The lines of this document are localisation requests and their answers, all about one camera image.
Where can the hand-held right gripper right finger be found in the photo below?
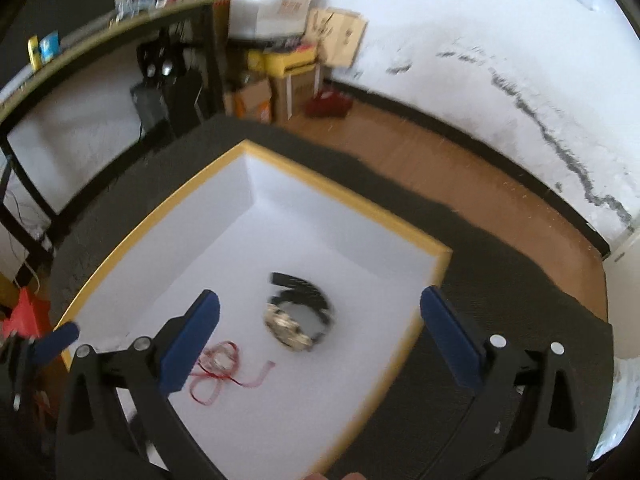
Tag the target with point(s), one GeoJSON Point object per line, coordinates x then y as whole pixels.
{"type": "Point", "coordinates": [450, 340]}

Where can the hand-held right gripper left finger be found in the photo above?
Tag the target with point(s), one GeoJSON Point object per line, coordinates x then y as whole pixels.
{"type": "Point", "coordinates": [192, 342]}

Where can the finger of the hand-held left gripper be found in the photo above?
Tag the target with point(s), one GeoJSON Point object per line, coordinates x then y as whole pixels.
{"type": "Point", "coordinates": [56, 338]}

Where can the black wrist watch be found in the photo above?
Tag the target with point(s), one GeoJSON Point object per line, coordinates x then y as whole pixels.
{"type": "Point", "coordinates": [311, 290]}

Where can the yellow box with white inside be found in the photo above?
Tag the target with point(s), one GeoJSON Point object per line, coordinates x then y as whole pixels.
{"type": "Point", "coordinates": [300, 220]}

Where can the red plastic object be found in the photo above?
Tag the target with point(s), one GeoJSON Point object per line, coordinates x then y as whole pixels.
{"type": "Point", "coordinates": [25, 316]}

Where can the dark floral mat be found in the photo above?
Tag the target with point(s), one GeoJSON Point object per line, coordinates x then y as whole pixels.
{"type": "Point", "coordinates": [500, 270]}

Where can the black box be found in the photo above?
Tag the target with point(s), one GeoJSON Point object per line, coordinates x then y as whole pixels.
{"type": "Point", "coordinates": [155, 105]}

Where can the orange printed cardboard box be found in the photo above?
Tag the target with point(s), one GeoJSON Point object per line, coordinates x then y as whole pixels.
{"type": "Point", "coordinates": [254, 102]}

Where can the red cloth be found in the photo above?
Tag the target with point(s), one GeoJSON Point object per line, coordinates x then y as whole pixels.
{"type": "Point", "coordinates": [327, 106]}

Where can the brown cardboard box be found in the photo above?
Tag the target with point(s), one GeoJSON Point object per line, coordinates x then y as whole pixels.
{"type": "Point", "coordinates": [291, 95]}

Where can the black framed desk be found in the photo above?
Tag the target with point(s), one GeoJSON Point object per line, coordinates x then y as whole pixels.
{"type": "Point", "coordinates": [214, 60]}

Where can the yellow and blue packet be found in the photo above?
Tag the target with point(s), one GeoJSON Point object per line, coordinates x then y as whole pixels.
{"type": "Point", "coordinates": [45, 49]}

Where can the flat yellow box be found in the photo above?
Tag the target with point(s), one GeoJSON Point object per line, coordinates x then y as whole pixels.
{"type": "Point", "coordinates": [285, 62]}

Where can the white paper bag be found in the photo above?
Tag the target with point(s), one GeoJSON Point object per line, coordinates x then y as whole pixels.
{"type": "Point", "coordinates": [260, 10]}

